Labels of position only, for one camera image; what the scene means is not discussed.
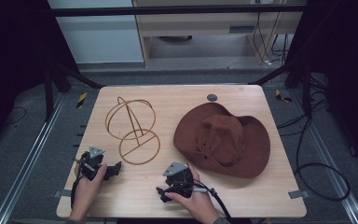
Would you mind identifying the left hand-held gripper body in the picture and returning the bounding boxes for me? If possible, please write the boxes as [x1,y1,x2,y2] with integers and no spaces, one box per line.
[75,146,107,182]

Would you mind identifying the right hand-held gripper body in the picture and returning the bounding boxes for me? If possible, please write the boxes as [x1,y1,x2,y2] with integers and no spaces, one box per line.
[162,161,196,199]

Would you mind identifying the wooden wire hat stand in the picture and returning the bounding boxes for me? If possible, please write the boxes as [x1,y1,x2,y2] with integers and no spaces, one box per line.
[104,96,161,166]

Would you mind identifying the brown cowboy hat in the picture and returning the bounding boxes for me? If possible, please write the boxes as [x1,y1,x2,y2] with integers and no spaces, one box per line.
[172,102,271,179]

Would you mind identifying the person's left hand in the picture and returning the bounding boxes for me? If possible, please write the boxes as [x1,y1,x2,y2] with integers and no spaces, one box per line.
[74,162,108,217]

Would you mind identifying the person's right hand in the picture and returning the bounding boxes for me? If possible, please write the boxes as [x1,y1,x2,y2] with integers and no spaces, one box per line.
[164,163,221,221]

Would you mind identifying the grey tape piece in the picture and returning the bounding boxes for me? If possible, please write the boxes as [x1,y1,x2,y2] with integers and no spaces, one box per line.
[287,189,310,200]
[52,189,73,199]

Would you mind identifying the yellow black tape strip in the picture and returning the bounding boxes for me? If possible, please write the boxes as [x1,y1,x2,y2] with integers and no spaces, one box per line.
[76,91,89,109]
[274,89,293,104]

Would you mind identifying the black metal stand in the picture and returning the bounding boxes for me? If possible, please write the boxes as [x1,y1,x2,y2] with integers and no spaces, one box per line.
[42,57,104,123]
[249,59,313,119]

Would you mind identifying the white cabinet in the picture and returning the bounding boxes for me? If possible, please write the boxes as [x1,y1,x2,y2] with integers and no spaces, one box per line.
[47,0,145,65]

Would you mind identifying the dark curtain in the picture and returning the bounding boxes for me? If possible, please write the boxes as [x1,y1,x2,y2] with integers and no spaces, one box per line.
[0,0,79,153]
[284,0,358,174]

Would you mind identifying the light wooden desk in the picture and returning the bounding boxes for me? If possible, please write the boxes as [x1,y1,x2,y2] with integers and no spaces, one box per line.
[132,0,309,68]

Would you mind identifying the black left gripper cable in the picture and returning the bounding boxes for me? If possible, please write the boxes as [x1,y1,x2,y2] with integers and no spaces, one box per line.
[70,157,90,210]

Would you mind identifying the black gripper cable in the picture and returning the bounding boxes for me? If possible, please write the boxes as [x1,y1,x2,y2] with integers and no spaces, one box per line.
[70,157,90,210]
[191,178,235,224]

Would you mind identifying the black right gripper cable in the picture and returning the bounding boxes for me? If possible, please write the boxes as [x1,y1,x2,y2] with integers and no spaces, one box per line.
[191,178,235,224]

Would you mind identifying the aluminium floor rail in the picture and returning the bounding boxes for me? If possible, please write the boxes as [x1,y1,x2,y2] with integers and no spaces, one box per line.
[0,92,67,224]
[291,89,358,224]

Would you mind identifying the thin black floor cable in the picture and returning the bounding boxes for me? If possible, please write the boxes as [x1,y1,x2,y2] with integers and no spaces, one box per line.
[4,105,28,127]

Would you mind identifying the black looped floor cable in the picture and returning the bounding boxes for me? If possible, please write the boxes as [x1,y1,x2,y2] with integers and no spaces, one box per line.
[275,105,352,203]

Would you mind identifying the hanging cables under desk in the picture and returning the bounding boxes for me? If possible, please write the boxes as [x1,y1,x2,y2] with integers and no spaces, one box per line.
[252,11,291,66]

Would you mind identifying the black horizontal frame bar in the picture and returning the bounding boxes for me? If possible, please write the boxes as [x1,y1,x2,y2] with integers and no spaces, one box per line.
[49,3,308,18]

